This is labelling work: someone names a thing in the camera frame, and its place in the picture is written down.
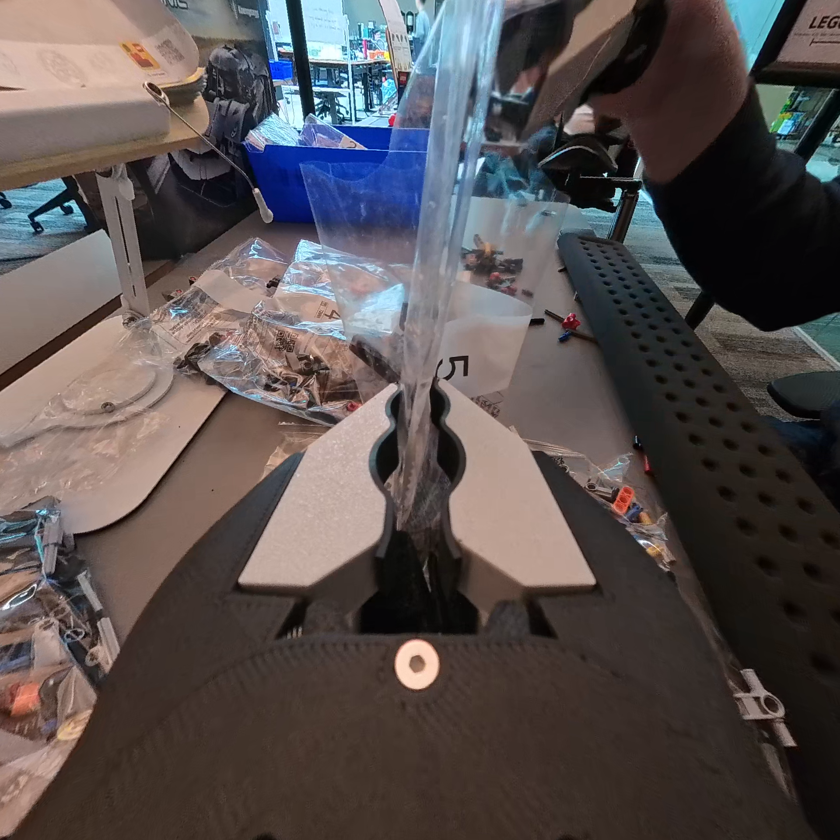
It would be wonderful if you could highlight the lego instruction booklet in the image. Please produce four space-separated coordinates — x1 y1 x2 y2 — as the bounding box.
0 0 201 91

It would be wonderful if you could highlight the person's right hand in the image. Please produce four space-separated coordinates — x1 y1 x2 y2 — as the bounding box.
587 0 753 185

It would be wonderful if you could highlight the person's leg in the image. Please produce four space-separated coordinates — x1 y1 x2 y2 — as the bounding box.
764 413 840 490

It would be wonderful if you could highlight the black clamp with metal rod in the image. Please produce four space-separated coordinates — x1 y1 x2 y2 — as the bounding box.
538 128 647 240

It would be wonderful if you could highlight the person's right forearm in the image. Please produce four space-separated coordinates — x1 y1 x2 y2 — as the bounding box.
642 85 840 333

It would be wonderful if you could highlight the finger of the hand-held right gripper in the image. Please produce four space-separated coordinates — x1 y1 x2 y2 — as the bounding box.
520 5 637 131
489 0 575 142

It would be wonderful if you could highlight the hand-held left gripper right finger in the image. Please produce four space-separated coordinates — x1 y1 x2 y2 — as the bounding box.
428 379 598 632

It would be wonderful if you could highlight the black office chair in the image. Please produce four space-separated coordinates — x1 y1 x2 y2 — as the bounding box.
766 371 840 421
26 176 88 235

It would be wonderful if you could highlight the clear lego parts bag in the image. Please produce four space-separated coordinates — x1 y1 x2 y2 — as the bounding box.
197 239 403 429
0 497 123 834
151 238 309 376
301 0 573 546

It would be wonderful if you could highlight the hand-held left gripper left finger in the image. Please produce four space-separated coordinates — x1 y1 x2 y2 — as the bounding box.
237 384 403 618

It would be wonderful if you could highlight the dark perforated panel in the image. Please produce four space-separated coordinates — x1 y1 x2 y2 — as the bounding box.
556 233 840 840

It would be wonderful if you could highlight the black framed sign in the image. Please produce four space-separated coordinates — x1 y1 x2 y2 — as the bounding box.
751 0 840 84

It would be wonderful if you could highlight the white rod with ball end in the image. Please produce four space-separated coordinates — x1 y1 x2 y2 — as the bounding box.
143 82 274 224

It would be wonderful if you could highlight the blue plastic bin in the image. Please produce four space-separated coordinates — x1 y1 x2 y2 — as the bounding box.
243 123 434 225

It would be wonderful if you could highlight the dark lego set box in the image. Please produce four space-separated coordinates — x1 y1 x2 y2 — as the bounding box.
128 0 284 260

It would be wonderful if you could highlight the small open parts bag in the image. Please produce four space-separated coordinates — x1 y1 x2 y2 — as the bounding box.
525 446 799 788

